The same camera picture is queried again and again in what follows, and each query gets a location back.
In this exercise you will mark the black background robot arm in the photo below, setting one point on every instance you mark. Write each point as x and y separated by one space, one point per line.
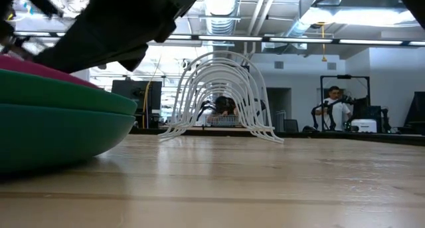
328 105

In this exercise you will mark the silver ribbed ventilation duct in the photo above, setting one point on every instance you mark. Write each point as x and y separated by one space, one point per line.
221 25

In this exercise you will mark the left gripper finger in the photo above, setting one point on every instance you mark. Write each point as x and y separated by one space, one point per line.
93 48

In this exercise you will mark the grey wall vent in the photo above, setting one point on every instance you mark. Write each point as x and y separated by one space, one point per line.
331 66
279 65

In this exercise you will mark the white plate teal underside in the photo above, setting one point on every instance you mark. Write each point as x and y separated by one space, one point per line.
59 138

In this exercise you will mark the white box device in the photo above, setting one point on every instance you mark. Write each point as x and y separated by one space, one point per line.
364 126

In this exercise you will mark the black background frame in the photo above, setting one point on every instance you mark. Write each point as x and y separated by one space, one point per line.
343 77

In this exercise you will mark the long ceiling light strip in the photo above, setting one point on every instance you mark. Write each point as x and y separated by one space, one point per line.
232 38

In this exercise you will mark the black monitor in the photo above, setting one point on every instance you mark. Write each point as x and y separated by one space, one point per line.
416 115
129 88

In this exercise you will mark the smooth silver ceiling duct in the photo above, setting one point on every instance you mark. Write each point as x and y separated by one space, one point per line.
305 22

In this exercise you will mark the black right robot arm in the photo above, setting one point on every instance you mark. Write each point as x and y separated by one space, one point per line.
411 2

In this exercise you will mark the white plate green underside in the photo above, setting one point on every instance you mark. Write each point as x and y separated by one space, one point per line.
66 95

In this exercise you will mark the person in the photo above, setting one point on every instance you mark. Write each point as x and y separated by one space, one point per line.
337 113
221 105

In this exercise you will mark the pink plate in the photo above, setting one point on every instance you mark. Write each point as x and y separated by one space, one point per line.
33 70

